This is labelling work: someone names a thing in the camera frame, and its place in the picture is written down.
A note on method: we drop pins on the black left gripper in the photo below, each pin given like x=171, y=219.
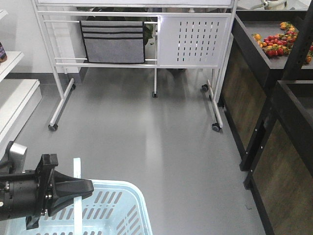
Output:
x=32, y=193

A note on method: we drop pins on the light blue plastic basket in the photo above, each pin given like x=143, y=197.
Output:
x=115, y=208

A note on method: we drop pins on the white metal shelf unit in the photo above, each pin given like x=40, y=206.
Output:
x=18, y=100

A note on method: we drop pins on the brown honey jar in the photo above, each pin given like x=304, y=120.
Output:
x=3, y=55

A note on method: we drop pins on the grey fabric pocket organizer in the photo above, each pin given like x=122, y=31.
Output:
x=114, y=42

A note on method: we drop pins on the white rolling whiteboard stand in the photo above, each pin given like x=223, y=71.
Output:
x=178, y=34

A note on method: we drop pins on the black wooden produce stand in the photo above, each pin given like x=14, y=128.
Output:
x=269, y=107

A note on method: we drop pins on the pile of cherry tomatoes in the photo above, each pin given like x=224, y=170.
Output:
x=279, y=44

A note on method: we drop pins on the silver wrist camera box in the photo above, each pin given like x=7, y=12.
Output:
x=16, y=155

